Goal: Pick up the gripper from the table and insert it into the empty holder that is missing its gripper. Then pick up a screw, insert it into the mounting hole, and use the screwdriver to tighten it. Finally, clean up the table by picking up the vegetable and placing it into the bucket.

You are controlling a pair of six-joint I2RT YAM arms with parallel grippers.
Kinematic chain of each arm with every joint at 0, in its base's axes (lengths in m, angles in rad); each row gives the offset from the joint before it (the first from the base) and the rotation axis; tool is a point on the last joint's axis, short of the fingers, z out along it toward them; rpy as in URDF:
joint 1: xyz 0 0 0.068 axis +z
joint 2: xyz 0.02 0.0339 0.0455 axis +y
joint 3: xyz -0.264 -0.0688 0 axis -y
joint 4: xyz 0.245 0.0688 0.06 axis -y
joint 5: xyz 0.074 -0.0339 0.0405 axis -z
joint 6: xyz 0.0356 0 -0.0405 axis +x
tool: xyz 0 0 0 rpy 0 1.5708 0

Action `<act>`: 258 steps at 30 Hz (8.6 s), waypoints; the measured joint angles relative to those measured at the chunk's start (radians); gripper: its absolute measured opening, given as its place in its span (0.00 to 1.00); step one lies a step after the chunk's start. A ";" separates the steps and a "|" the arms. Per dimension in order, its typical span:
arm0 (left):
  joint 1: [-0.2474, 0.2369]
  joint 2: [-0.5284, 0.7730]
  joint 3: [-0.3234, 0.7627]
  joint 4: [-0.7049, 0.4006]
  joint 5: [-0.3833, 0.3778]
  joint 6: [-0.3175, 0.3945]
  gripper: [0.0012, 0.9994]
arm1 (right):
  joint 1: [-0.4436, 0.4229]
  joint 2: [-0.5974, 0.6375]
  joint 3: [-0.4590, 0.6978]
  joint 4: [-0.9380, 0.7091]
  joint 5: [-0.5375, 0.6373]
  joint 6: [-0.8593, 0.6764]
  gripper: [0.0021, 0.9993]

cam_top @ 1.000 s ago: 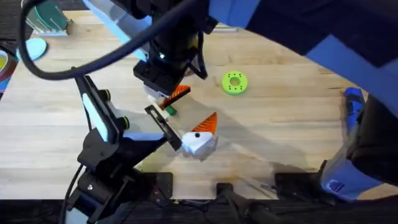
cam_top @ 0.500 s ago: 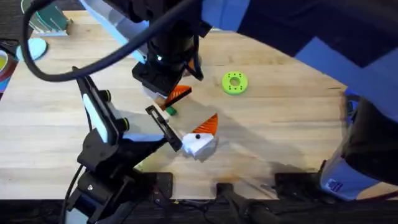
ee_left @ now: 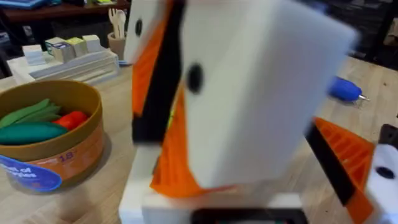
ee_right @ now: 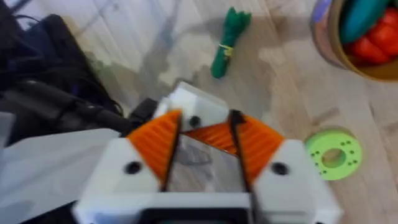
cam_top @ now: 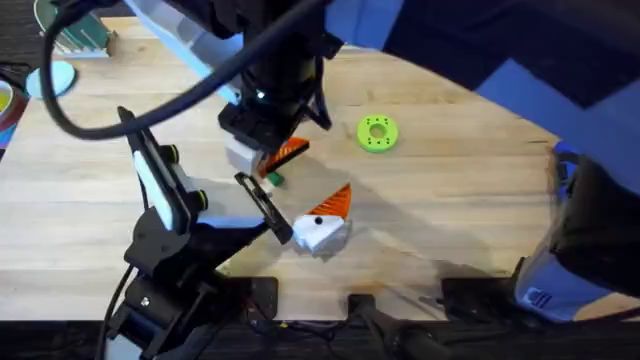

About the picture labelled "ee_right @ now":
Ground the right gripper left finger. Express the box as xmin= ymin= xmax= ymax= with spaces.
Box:
xmin=79 ymin=109 xmax=183 ymax=200

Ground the bare white finger of the left gripper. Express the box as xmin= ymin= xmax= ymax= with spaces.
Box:
xmin=154 ymin=81 xmax=231 ymax=132

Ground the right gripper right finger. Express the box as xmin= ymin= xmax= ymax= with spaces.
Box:
xmin=229 ymin=110 xmax=343 ymax=224

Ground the orange ribbed wedge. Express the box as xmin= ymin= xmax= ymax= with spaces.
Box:
xmin=182 ymin=121 xmax=239 ymax=156

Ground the green vegetable toy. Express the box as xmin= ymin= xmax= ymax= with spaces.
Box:
xmin=210 ymin=6 xmax=252 ymax=79

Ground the green disc with holes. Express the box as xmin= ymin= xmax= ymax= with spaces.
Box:
xmin=305 ymin=129 xmax=363 ymax=182

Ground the tub with toys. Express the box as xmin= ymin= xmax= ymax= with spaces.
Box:
xmin=310 ymin=0 xmax=398 ymax=82

